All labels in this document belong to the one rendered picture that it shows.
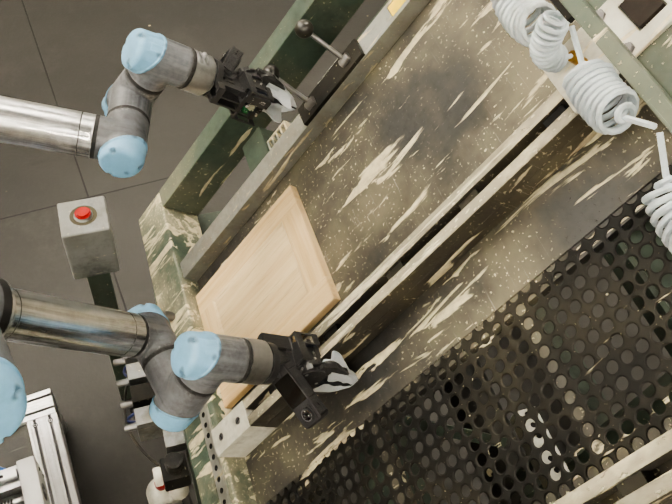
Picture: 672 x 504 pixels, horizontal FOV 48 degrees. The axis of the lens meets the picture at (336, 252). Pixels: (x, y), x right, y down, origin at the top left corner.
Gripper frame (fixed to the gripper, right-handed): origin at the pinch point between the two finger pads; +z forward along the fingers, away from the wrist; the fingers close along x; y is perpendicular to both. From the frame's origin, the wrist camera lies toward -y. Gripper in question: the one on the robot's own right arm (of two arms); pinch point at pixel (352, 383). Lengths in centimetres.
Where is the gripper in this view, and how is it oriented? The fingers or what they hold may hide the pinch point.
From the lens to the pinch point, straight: 141.2
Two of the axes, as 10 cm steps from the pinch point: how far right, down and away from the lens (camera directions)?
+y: -3.0, -7.6, 5.8
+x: -6.0, 6.3, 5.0
